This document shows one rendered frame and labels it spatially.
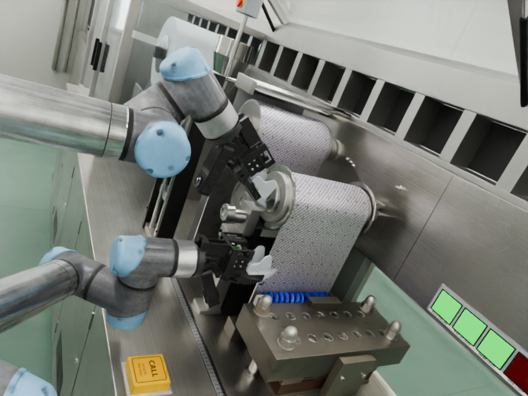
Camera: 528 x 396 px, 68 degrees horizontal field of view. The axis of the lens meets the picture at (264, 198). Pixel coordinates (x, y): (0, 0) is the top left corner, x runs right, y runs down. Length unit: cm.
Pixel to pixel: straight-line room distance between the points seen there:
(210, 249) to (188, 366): 26
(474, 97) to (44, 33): 572
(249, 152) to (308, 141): 36
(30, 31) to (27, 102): 570
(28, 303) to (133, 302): 19
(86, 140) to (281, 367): 54
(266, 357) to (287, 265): 22
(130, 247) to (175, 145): 26
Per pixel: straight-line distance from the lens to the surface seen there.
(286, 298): 96
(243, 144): 77
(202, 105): 70
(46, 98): 55
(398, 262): 104
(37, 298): 72
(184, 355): 92
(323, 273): 103
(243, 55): 147
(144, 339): 93
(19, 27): 624
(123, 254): 74
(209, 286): 85
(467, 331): 95
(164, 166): 55
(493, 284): 92
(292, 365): 84
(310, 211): 88
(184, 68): 67
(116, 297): 81
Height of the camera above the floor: 153
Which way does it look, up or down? 19 degrees down
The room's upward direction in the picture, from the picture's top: 22 degrees clockwise
